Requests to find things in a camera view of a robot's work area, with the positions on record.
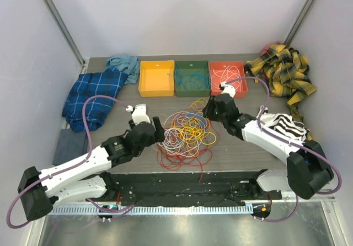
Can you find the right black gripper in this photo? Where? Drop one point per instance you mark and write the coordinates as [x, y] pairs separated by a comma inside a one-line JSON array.
[[208, 111]]

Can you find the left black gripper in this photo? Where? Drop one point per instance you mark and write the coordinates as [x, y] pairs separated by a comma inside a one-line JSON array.
[[159, 133]]

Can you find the yellow plastic bin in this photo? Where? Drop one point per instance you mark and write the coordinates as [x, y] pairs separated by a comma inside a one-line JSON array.
[[156, 78]]

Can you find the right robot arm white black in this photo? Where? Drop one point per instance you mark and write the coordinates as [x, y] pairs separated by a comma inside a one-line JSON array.
[[305, 173]]

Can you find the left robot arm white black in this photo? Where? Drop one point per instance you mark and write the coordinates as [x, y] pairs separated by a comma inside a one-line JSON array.
[[86, 176]]

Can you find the green plastic bin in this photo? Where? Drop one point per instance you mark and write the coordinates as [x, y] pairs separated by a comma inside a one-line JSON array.
[[192, 79]]

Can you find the red plastic bin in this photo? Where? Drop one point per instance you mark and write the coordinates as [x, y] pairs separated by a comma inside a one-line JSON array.
[[225, 72]]

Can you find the blue plaid cloth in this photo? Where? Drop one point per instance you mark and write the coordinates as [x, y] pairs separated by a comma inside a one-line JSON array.
[[95, 90]]

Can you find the light blue cloth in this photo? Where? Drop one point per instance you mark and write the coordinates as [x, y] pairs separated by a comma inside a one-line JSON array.
[[126, 64]]

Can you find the black white striped cloth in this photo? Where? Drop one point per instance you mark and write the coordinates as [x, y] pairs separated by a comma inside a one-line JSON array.
[[283, 124]]

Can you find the pink cloth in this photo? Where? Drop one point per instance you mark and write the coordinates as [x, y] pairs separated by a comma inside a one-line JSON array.
[[266, 48]]

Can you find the yellow plaid shirt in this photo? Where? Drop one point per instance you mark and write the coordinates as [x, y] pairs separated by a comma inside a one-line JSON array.
[[285, 71]]

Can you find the grey folded cloth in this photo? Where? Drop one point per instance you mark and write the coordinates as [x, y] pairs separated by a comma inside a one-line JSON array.
[[70, 145]]

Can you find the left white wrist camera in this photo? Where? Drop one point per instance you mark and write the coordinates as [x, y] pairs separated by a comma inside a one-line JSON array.
[[138, 113]]

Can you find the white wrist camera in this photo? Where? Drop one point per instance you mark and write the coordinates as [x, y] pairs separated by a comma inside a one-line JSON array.
[[227, 89], [138, 113]]

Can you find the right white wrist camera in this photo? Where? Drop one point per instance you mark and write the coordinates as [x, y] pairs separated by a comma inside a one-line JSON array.
[[227, 89]]

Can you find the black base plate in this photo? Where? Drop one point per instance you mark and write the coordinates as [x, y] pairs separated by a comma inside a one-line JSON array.
[[186, 189]]

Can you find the slotted cable duct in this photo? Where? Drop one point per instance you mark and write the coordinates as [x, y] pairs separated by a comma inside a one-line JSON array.
[[89, 209]]

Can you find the right aluminium frame post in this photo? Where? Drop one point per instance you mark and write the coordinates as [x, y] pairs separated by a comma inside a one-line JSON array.
[[303, 14]]

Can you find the aluminium frame post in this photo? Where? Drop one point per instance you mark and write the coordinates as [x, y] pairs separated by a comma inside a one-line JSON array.
[[50, 5], [303, 14]]

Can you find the left aluminium frame post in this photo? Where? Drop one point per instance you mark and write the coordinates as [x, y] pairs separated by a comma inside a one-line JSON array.
[[50, 5]]

